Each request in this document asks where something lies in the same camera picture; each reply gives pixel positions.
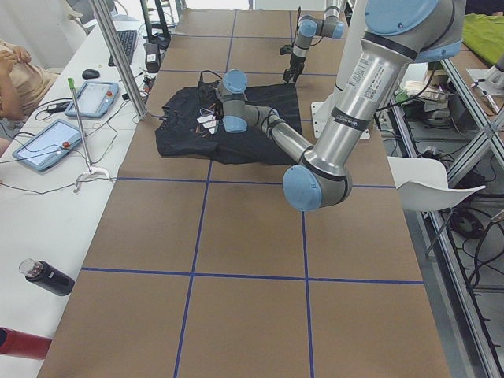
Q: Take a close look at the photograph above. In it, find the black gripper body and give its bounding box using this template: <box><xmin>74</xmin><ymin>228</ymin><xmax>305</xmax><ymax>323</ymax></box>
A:
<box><xmin>283</xmin><ymin>54</ymin><xmax>306</xmax><ymax>83</ymax></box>

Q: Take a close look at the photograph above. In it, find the black graphic t-shirt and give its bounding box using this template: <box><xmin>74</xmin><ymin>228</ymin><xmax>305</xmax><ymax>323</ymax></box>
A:
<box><xmin>155</xmin><ymin>81</ymin><xmax>295</xmax><ymax>165</ymax></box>

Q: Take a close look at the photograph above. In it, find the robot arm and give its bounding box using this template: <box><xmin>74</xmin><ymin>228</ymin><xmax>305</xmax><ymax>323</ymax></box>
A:
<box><xmin>216</xmin><ymin>1</ymin><xmax>465</xmax><ymax>211</ymax></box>
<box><xmin>279</xmin><ymin>1</ymin><xmax>347</xmax><ymax>83</ymax></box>

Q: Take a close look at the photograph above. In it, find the black power adapter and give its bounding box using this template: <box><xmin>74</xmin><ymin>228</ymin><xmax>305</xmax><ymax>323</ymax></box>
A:
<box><xmin>143</xmin><ymin>43</ymin><xmax>161</xmax><ymax>73</ymax></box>

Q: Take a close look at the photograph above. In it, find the black keyboard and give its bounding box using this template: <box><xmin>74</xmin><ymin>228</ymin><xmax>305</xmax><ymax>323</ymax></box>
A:
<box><xmin>117</xmin><ymin>30</ymin><xmax>138</xmax><ymax>64</ymax></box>

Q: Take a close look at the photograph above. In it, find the white chair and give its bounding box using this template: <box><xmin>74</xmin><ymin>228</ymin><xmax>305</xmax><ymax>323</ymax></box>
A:
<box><xmin>387</xmin><ymin>157</ymin><xmax>486</xmax><ymax>212</ymax></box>

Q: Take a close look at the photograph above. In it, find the green cloth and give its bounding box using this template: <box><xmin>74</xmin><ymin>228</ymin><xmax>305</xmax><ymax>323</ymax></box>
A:
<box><xmin>462</xmin><ymin>14</ymin><xmax>503</xmax><ymax>65</ymax></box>

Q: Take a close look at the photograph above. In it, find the blue teach pendant far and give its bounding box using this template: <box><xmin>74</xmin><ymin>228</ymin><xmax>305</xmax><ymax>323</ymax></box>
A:
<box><xmin>71</xmin><ymin>80</ymin><xmax>119</xmax><ymax>119</ymax></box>

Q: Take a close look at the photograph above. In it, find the blue teach pendant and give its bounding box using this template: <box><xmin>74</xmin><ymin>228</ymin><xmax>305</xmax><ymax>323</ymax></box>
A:
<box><xmin>12</xmin><ymin>120</ymin><xmax>81</xmax><ymax>172</ymax></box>
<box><xmin>71</xmin><ymin>80</ymin><xmax>119</xmax><ymax>119</ymax></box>

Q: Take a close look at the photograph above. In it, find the black computer mouse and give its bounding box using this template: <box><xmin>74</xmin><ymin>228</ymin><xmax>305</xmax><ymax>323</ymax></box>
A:
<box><xmin>82</xmin><ymin>69</ymin><xmax>101</xmax><ymax>80</ymax></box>

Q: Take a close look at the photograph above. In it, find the metal stand with green tip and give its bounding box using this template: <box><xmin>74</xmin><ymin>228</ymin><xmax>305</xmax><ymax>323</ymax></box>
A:
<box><xmin>68</xmin><ymin>77</ymin><xmax>111</xmax><ymax>193</ymax></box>

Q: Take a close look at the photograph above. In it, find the blue teach pendant near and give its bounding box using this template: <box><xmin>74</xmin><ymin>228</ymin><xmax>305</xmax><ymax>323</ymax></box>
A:
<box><xmin>12</xmin><ymin>120</ymin><xmax>81</xmax><ymax>172</ymax></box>

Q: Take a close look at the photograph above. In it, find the seated person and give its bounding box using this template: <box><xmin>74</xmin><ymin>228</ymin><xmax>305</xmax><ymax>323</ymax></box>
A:
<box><xmin>0</xmin><ymin>38</ymin><xmax>60</xmax><ymax>154</ymax></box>

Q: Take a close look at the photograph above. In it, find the black water bottle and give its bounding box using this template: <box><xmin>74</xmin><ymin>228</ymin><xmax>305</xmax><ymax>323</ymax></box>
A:
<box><xmin>18</xmin><ymin>258</ymin><xmax>75</xmax><ymax>296</ymax></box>

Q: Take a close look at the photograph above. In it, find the red bottle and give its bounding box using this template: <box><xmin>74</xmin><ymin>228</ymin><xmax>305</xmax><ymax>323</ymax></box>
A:
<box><xmin>1</xmin><ymin>327</ymin><xmax>52</xmax><ymax>360</ymax></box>

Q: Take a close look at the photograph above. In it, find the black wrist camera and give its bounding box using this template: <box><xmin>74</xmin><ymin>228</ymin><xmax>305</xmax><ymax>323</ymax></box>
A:
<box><xmin>280</xmin><ymin>45</ymin><xmax>292</xmax><ymax>55</ymax></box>

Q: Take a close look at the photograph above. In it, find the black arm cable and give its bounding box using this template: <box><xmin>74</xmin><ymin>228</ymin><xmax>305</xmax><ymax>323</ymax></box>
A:
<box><xmin>196</xmin><ymin>69</ymin><xmax>226</xmax><ymax>99</ymax></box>

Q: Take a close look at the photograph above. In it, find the grey aluminium frame post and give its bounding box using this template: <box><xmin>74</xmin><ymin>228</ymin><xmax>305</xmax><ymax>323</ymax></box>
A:
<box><xmin>90</xmin><ymin>0</ymin><xmax>147</xmax><ymax>120</ymax></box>

